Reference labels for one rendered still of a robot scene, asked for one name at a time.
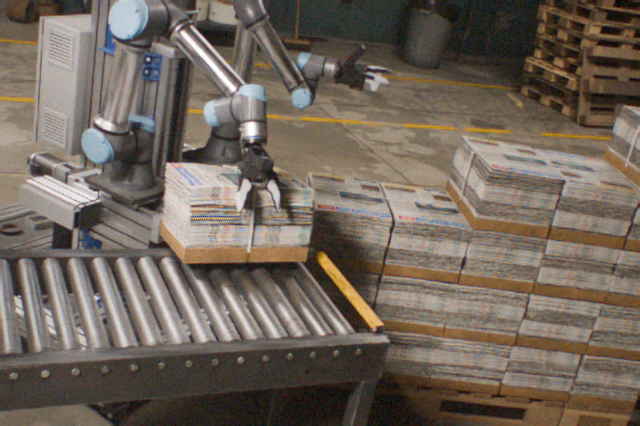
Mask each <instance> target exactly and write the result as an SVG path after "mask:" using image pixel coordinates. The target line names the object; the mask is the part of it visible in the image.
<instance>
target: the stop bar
mask: <svg viewBox="0 0 640 426"><path fill-rule="evenodd" d="M314 257H315V258H316V260H317V261H318V262H319V263H320V265H321V266H322V267H323V268H324V269H325V271H326V272H327V273H328V274H329V276H330V277H331V278H332V279H333V281H334V282H335V283H336V284H337V286H338V287H339V288H340V289H341V291H342V292H343V293H344V294H345V296H346V297H347V298H348V299H349V301H350V302H351V303H352V304H353V306H354V307H355V308H356V309H357V311H358V312H359V313H360V314H361V315H362V317H363V318H364V319H365V320H366V322H367V323H368V324H370V326H371V327H372V328H373V329H374V331H375V332H381V331H384V328H385V325H383V324H382V323H381V321H380V320H379V319H378V318H377V317H376V315H375V314H374V312H373V311H372V309H371V308H370V307H369V306H368V305H367V303H366V302H365V301H364V300H363V299H362V297H361V296H360V295H359V294H358V293H357V292H356V290H355V289H353V288H352V287H351V285H350V284H349V283H348V282H347V281H346V279H345V278H344V277H343V276H342V275H341V273H340V272H339V270H338V269H337V267H336V266H335V265H334V264H333V263H332V261H331V260H330V259H329V258H328V257H327V255H326V254H324V253H323V252H316V253H315V254H314Z"/></svg>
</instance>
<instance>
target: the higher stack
mask: <svg viewBox="0 0 640 426"><path fill-rule="evenodd" d="M623 106H624V107H623V108H622V109H621V110H622V111H621V112H620V113H621V114H620V116H619V118H617V121H616V122H617V123H615V127H614V128H615V129H614V131H613V134H612V137H611V139H610V140H611V141H610V143H609V145H608V149H610V150H611V151H612V152H613V153H615V154H616V155H617V156H619V157H620V158H621V159H623V160H624V161H625V162H626V166H627V164H628V165H629V166H631V167H632V168H633V169H635V170H636V171H637V172H638V173H640V107H633V106H626V105H623ZM603 162H605V163H606V164H607V165H609V166H610V167H611V168H612V169H613V170H614V171H616V172H617V174H618V175H622V179H625V181H626V182H629V183H630V184H631V185H632V186H633V187H634V188H635V189H636V190H637V191H638V192H639V193H640V187H639V186H638V185H637V184H636V183H634V182H632V181H631V180H630V179H628V178H627V177H626V176H625V175H624V174H623V173H622V172H621V171H619V170H618V169H617V168H616V167H614V166H613V165H612V164H611V163H609V162H608V161H603ZM638 202H639V203H637V206H636V208H635V209H636V210H635V212H634V213H633V215H634V216H633V217H632V218H631V222H630V225H628V227H627V229H628V230H627V231H626V235H625V237H626V238H627V239H631V240H638V241H640V199H639V201H638ZM620 250H621V251H620V254H619V255H620V256H618V258H619V259H617V260H616V261H617V262H616V263H614V268H613V271H612V273H611V275H612V276H613V279H611V280H612V281H611V285H610V287H609V289H608V290H607V293H608V296H609V294H612V295H620V296H628V297H635V298H640V252H637V251H630V250H625V249H624V248H622V249H620ZM600 303H601V304H602V307H601V309H600V311H599V312H600V313H598V315H597V318H596V321H595V324H594V325H593V329H591V330H592V332H591V333H590V335H589V339H588V341H587V344H589V345H597V346H605V347H613V348H621V349H628V350H636V351H640V308H638V307H631V306H624V305H617V304H609V303H605V302H600ZM580 354H581V353H580ZM580 357H581V360H580V359H579V362H580V363H579V366H578V367H579V368H578V370H577V373H576V377H575V379H574V380H573V381H572V382H573V383H572V385H571V387H570V389H569V390H570V393H571V394H576V395H586V396H595V397H603V398H612V399H620V400H629V401H636V399H638V396H639V392H640V361H639V360H631V359H623V358H614V357H606V356H598V355H589V354H581V356H580ZM571 394H570V395H571ZM563 408H564V410H563V413H562V414H561V417H560V420H559V422H558V424H557V426H627V423H628V421H629V419H630V417H631V413H632V410H629V409H620V408H611V407H601V406H592V405H584V404H574V403H567V402H563Z"/></svg>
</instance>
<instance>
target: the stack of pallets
mask: <svg viewBox="0 0 640 426"><path fill-rule="evenodd" d="M561 1H564V2H567V4H566V6H561V5H560V3H561ZM544 5H545V6H544ZM544 5H540V6H539V12H538V16H537V19H539V23H540V25H539V27H538V29H537V30H536V31H537V36H536V40H535V42H534V45H536V48H535V49H536V51H535V55H534V56H533V58H530V57H526V63H525V66H524V69H523V72H522V77H521V80H520V82H522V83H523V84H522V86H523V87H522V91H521V93H520V95H521V96H523V97H528V98H540V101H539V102H538V104H539V105H541V106H543V107H545V108H552V107H556V108H563V109H562V112H561V114H562V115H564V116H566V117H577V110H579V106H578V97H580V93H579V86H580V78H582V74H581V68H583V62H584V61H582V57H583V46H599V47H609V48H618V49H627V50H636V51H640V0H545V3H544ZM600 9H601V10H600ZM553 14H554V15H557V16H560V18H559V19H554V18H552V17H553ZM625 17H627V18H625ZM617 27H618V28H619V29H618V28H617ZM552 28H555V29H558V32H553V31H551V30H552ZM550 41H551V42H554V43H555V45H551V44H549V43H550ZM548 55H550V56H553V57H555V58H547V57H548ZM539 67H540V69H539ZM541 68H545V69H541ZM593 78H594V79H607V80H618V77H615V76H604V75H593ZM535 79H536V80H539V81H535ZM535 93H537V94H535ZM591 97H593V98H608V99H616V95H603V94H591ZM590 110H598V111H607V112H613V111H615V108H611V107H594V106H590Z"/></svg>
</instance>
